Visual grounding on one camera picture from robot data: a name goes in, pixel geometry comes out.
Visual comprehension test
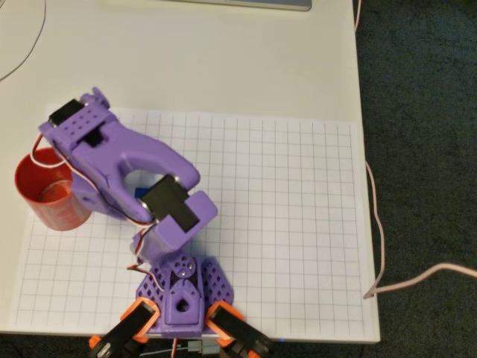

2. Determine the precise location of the white grid paper sheet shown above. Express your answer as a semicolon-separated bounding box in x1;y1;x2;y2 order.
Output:
7;103;374;333

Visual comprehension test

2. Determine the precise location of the white cable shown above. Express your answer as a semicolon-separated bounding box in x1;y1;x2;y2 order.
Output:
0;0;48;82

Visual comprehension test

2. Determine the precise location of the silver laptop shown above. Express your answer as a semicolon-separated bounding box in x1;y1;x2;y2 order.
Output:
159;0;313;12

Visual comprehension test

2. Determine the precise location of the pink cable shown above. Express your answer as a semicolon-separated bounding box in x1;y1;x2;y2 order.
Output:
353;0;477;301

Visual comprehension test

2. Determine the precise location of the red printed cup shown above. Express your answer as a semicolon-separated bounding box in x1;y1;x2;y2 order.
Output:
14;147;92;232

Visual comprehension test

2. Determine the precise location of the black orange table clamp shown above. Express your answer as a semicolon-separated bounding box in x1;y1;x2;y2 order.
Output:
206;300;276;358
87;297;159;358

